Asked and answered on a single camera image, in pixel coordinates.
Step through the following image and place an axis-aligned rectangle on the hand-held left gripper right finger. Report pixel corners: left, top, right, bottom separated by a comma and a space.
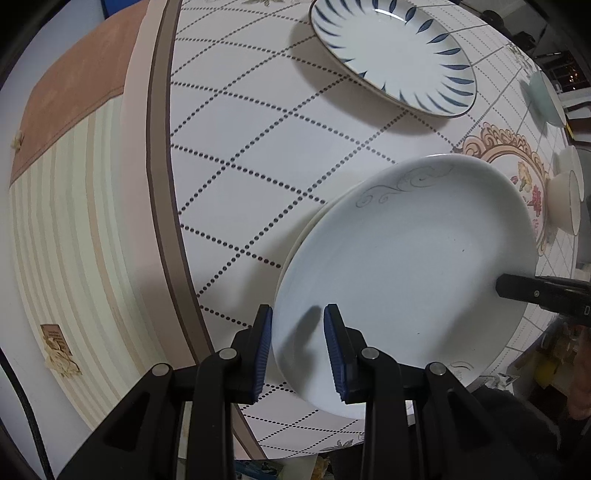
323, 302, 548, 480

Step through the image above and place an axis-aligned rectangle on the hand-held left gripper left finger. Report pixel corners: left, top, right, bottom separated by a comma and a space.
58, 304, 274, 480

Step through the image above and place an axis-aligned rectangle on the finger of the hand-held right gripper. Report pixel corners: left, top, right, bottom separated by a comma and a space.
495, 273, 591, 326

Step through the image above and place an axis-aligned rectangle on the white bowl with dark rim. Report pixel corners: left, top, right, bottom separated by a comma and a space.
545, 170, 581, 237

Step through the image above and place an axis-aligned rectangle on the white plate with grey swirls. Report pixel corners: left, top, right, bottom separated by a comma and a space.
271, 154, 537, 420

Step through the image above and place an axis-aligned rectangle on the plain white plate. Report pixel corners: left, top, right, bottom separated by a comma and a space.
276, 182, 522, 393

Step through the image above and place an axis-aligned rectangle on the light blue bowl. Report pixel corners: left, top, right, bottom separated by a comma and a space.
519, 69, 568, 127

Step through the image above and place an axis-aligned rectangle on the white plate with blue stripes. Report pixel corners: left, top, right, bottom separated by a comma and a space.
308, 0, 478, 120

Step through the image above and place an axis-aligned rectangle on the person's right forearm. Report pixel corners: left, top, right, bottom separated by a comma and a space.
567, 342, 591, 421

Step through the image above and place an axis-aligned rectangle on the yellow object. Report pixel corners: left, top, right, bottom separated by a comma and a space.
536, 355, 561, 384

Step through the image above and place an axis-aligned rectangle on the printed floral grid tablecloth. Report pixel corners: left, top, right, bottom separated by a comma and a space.
9, 0, 591, 462

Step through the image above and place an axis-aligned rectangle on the black cable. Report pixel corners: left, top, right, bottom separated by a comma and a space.
0, 344, 54, 480

